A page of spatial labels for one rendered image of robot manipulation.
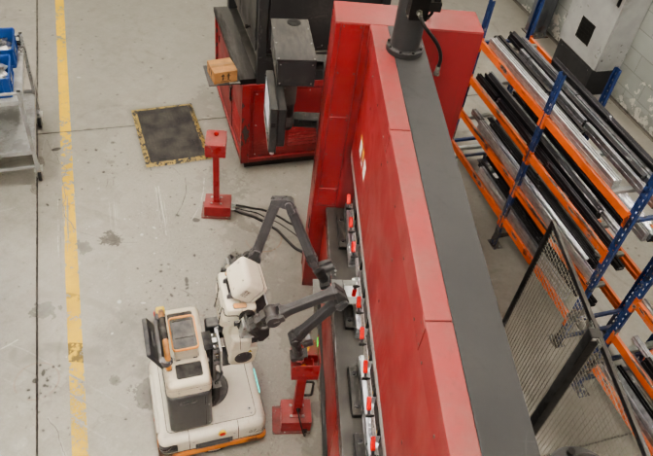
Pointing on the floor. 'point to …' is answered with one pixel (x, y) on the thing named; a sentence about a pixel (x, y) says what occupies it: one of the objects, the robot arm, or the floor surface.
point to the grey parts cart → (20, 116)
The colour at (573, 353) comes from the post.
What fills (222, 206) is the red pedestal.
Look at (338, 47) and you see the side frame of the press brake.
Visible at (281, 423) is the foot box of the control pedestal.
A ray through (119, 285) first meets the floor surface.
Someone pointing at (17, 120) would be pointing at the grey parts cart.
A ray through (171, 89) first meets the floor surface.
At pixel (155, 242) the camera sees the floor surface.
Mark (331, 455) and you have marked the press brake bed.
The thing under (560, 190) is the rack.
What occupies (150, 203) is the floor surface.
